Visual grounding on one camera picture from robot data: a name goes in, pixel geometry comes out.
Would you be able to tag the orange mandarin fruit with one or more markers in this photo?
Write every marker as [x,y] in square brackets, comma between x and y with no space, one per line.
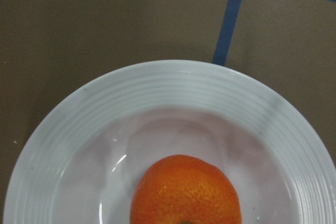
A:
[184,189]

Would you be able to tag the white ridged plate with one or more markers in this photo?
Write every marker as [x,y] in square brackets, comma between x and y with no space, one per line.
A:
[85,159]

